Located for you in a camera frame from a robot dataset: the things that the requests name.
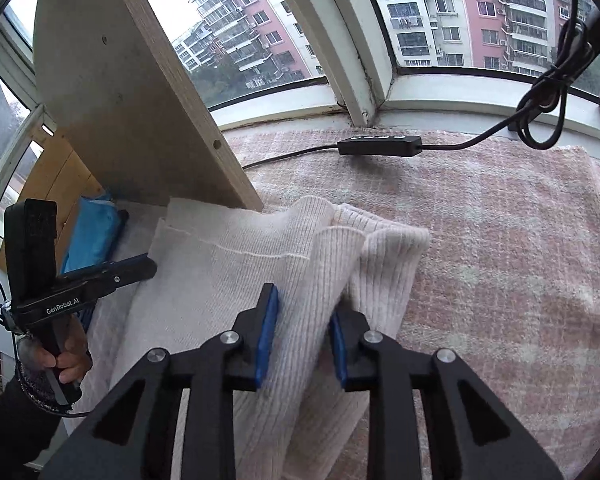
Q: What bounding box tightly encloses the person's left hand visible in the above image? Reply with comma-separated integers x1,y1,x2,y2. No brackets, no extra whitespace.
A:
29,316,94,387

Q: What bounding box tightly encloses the pink apartment building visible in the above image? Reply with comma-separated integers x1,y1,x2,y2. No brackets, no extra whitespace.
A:
172,0,327,95
360,0,588,77

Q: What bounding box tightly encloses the white knit sweater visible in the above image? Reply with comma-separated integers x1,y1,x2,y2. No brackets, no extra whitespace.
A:
65,195,432,480

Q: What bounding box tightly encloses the orange wooden panel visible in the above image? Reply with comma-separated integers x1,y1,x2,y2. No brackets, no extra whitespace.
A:
0,129,107,274

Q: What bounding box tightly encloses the pink plaid blanket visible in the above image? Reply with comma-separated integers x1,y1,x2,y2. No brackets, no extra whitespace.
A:
220,129,600,480

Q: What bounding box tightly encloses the white window frame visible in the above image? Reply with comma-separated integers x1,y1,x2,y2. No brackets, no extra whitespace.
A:
0,0,600,241

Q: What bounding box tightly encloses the person's left forearm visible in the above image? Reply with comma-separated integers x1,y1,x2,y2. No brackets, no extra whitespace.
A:
0,332,78,480

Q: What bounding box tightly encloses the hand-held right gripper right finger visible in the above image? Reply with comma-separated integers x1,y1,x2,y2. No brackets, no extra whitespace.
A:
328,305,566,480

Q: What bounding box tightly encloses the black inline controller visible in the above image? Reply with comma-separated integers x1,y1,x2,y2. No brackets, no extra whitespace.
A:
337,133,424,156

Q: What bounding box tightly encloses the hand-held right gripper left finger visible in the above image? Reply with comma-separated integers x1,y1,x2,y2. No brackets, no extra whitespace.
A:
39,282,281,480

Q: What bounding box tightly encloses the black controller cable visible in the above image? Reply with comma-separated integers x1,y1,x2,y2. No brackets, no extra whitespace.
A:
240,0,600,171

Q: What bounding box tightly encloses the pale plywood board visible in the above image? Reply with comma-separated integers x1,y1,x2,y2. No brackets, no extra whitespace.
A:
32,0,266,212

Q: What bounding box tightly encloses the folded blue cloth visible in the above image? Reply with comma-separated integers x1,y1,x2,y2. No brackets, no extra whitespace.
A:
60,189,129,332

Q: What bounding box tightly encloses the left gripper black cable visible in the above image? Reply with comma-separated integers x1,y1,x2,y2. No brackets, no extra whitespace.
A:
0,277,97,419

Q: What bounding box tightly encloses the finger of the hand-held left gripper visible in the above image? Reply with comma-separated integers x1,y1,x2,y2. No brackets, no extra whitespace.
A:
94,255,159,292

